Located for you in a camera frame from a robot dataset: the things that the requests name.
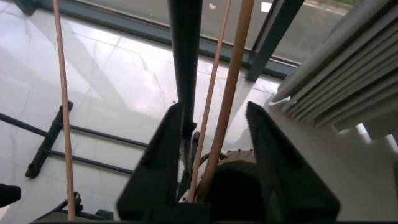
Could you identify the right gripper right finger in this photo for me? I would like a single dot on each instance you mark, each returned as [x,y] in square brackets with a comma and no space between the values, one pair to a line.
[280,180]

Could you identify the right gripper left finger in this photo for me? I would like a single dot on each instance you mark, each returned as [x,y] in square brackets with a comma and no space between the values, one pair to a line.
[158,174]

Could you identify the pink clothes hanger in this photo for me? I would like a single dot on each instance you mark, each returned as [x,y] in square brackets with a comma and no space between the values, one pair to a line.
[64,109]
[230,93]

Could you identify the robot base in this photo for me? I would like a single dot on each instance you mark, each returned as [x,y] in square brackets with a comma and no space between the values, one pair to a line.
[77,214]

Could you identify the white laundry basket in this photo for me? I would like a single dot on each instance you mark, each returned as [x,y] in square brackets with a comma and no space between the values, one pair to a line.
[233,186]

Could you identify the black clothes rack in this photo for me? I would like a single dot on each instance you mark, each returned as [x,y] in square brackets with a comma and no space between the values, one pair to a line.
[185,62]

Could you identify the beige curtain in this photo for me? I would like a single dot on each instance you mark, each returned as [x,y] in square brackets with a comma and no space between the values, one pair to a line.
[348,68]

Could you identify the window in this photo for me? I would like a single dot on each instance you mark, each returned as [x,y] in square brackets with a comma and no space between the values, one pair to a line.
[217,28]

